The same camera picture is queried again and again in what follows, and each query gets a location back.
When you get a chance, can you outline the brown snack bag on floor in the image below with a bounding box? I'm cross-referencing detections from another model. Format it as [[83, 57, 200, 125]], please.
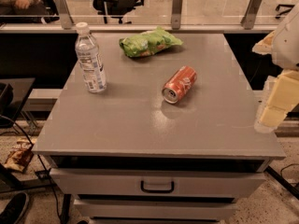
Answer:
[[4, 138, 34, 173]]

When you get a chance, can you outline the metal bracket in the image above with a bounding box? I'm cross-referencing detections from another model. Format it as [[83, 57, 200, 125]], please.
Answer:
[[53, 0, 73, 29], [241, 0, 263, 30], [171, 0, 183, 30]]

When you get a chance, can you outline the middle metal bracket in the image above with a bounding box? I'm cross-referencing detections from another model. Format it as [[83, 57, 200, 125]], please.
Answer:
[[171, 0, 183, 30]]

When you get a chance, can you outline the black shoe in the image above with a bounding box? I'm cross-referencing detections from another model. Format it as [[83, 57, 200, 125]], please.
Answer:
[[0, 192, 29, 224]]

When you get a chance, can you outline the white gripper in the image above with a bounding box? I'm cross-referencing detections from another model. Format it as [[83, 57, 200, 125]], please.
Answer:
[[252, 4, 299, 129]]

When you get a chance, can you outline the lower grey drawer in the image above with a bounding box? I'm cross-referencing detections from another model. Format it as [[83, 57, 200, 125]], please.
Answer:
[[74, 199, 236, 220]]

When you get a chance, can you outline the black floor cable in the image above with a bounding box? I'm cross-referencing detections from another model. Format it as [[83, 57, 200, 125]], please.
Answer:
[[0, 114, 64, 221]]

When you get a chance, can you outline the grey drawer cabinet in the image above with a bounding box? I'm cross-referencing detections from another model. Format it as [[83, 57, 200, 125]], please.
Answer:
[[34, 34, 284, 224]]

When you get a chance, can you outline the clear plastic water bottle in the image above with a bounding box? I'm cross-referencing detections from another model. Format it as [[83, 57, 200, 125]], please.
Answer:
[[75, 22, 107, 93]]

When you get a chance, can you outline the green chip bag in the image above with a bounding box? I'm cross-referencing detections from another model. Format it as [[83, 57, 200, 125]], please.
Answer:
[[119, 27, 183, 58]]

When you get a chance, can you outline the left metal bracket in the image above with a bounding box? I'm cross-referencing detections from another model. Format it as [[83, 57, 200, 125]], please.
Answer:
[[53, 0, 73, 29]]

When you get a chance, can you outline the top drawer with black handle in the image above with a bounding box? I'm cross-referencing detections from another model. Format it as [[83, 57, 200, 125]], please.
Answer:
[[50, 168, 265, 198]]

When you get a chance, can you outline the right metal bracket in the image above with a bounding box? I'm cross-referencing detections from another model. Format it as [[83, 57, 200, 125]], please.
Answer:
[[241, 0, 263, 30]]

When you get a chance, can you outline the red coke can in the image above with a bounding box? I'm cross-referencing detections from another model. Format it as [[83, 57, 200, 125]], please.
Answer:
[[162, 65, 197, 105]]

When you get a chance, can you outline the black side table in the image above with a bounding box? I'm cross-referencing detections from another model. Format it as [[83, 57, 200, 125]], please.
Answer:
[[0, 77, 35, 128]]

